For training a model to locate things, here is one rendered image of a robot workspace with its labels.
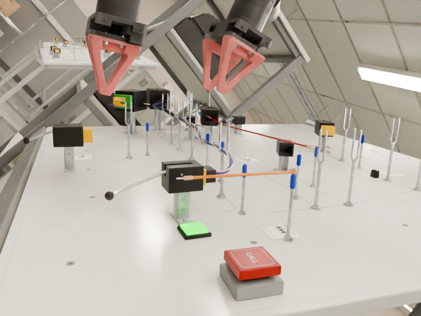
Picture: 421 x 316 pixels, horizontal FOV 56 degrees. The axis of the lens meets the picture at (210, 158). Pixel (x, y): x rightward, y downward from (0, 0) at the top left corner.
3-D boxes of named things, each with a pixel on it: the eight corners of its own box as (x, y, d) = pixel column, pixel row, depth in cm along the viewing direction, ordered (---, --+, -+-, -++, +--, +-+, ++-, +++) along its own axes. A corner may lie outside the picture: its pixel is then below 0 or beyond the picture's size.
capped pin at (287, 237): (280, 239, 58) (286, 167, 55) (285, 236, 59) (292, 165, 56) (289, 242, 57) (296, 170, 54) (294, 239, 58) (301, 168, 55)
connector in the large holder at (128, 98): (132, 108, 126) (132, 95, 125) (128, 109, 123) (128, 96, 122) (116, 107, 127) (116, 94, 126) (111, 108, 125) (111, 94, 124)
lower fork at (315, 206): (322, 210, 70) (331, 130, 67) (314, 210, 70) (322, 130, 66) (316, 205, 72) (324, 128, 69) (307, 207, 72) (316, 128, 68)
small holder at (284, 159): (287, 163, 102) (289, 136, 100) (294, 173, 93) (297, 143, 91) (269, 163, 102) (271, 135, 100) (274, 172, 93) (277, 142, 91)
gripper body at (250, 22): (237, 52, 67) (256, 12, 67) (269, 52, 58) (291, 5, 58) (205, 33, 64) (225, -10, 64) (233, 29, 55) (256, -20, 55)
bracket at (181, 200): (170, 213, 66) (170, 184, 65) (183, 212, 67) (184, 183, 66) (178, 224, 62) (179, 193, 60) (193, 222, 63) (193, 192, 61)
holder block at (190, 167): (161, 185, 64) (161, 161, 63) (193, 183, 66) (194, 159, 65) (168, 194, 60) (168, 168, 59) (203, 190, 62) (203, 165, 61)
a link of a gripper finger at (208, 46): (217, 97, 67) (241, 46, 67) (237, 101, 61) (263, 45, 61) (183, 79, 64) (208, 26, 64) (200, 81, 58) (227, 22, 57)
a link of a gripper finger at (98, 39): (123, 96, 60) (134, 32, 59) (132, 101, 54) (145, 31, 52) (76, 86, 58) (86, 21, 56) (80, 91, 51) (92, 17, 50)
